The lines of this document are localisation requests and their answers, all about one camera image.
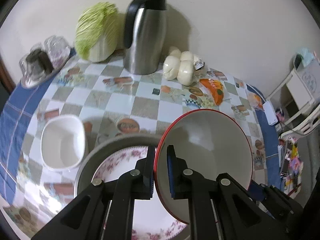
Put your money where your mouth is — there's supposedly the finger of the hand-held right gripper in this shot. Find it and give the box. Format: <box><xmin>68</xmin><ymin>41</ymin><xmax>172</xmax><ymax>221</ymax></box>
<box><xmin>249</xmin><ymin>180</ymin><xmax>269</xmax><ymax>205</ymax></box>

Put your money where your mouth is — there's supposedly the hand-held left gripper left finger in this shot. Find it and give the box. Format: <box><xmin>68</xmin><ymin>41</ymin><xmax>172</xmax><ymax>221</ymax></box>
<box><xmin>31</xmin><ymin>145</ymin><xmax>156</xmax><ymax>240</ymax></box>

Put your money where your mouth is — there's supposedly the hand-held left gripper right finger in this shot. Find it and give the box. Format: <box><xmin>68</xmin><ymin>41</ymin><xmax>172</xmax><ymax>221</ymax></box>
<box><xmin>166</xmin><ymin>144</ymin><xmax>285</xmax><ymax>240</ymax></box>

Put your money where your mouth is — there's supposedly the pink floral round plate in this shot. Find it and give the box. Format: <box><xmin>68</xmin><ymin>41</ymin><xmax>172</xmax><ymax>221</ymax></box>
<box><xmin>91</xmin><ymin>146</ymin><xmax>188</xmax><ymax>240</ymax></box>

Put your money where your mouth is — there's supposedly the strawberry print bowl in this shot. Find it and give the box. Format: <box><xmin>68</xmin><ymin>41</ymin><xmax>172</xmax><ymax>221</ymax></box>
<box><xmin>154</xmin><ymin>109</ymin><xmax>253</xmax><ymax>225</ymax></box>

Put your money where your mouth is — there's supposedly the stainless steel round plate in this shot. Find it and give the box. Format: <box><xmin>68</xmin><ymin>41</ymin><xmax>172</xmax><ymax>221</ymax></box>
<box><xmin>74</xmin><ymin>134</ymin><xmax>200</xmax><ymax>240</ymax></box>

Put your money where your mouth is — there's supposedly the smartphone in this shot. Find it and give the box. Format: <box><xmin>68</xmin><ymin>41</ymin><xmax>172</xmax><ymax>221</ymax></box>
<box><xmin>280</xmin><ymin>155</ymin><xmax>290</xmax><ymax>178</ymax></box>

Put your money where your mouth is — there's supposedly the pile of colourful trinkets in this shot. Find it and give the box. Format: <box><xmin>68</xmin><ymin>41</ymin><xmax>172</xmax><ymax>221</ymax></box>
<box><xmin>277</xmin><ymin>135</ymin><xmax>304</xmax><ymax>198</ymax></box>

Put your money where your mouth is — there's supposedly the white power bank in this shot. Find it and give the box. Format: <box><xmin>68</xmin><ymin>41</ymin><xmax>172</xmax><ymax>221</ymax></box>
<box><xmin>262</xmin><ymin>101</ymin><xmax>278</xmax><ymax>126</ymax></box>

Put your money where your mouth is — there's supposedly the checkered blue-edged tablecloth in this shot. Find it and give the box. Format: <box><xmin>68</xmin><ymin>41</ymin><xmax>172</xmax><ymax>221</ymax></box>
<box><xmin>0</xmin><ymin>47</ymin><xmax>283</xmax><ymax>240</ymax></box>

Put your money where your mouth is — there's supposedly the small clear orange packet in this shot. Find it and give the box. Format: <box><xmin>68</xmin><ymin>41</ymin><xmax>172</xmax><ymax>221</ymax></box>
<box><xmin>247</xmin><ymin>92</ymin><xmax>264</xmax><ymax>109</ymax></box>

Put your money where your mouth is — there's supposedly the orange snack packet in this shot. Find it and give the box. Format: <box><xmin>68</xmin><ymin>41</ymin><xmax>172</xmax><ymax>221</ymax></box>
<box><xmin>199</xmin><ymin>78</ymin><xmax>232</xmax><ymax>106</ymax></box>

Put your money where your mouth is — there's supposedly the white square cup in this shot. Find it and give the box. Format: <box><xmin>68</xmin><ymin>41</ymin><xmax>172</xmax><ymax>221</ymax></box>
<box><xmin>40</xmin><ymin>115</ymin><xmax>87</xmax><ymax>172</ymax></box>

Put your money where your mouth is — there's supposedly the bag of steamed buns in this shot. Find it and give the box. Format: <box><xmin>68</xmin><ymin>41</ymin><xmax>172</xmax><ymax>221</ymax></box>
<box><xmin>162</xmin><ymin>46</ymin><xmax>207</xmax><ymax>85</ymax></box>

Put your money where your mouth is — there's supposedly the white plastic chair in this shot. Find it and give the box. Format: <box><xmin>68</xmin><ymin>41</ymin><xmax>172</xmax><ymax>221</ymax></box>
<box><xmin>265</xmin><ymin>52</ymin><xmax>320</xmax><ymax>135</ymax></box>

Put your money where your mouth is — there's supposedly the white printed bag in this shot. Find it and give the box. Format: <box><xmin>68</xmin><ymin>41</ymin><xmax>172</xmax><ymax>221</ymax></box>
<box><xmin>301</xmin><ymin>60</ymin><xmax>320</xmax><ymax>98</ymax></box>

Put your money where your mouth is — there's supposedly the stainless steel thermos jug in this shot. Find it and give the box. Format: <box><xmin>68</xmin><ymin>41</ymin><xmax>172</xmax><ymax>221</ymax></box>
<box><xmin>123</xmin><ymin>0</ymin><xmax>168</xmax><ymax>75</ymax></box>

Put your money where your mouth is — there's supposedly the teal cloth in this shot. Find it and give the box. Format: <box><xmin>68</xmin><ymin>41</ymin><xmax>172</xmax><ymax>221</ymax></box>
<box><xmin>294</xmin><ymin>47</ymin><xmax>314</xmax><ymax>68</ymax></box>

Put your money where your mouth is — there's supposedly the round serving tray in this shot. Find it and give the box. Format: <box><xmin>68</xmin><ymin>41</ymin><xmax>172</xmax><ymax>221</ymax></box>
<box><xmin>20</xmin><ymin>47</ymin><xmax>75</xmax><ymax>88</ymax></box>

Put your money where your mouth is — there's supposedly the napa cabbage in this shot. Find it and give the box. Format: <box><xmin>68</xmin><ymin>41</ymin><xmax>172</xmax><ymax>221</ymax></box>
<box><xmin>75</xmin><ymin>2</ymin><xmax>120</xmax><ymax>63</ymax></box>

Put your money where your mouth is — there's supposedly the clear drinking glass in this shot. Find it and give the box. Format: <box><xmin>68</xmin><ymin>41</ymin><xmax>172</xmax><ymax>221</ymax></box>
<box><xmin>19</xmin><ymin>55</ymin><xmax>35</xmax><ymax>80</ymax></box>
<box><xmin>44</xmin><ymin>35</ymin><xmax>72</xmax><ymax>63</ymax></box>

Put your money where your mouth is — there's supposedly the glass teapot with black handle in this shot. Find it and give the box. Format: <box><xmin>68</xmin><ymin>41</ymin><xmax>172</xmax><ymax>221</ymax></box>
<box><xmin>26</xmin><ymin>49</ymin><xmax>54</xmax><ymax>77</ymax></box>

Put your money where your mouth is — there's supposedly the brown wooden door frame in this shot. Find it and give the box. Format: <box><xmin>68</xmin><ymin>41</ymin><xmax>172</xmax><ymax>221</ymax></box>
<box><xmin>0</xmin><ymin>55</ymin><xmax>15</xmax><ymax>93</ymax></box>

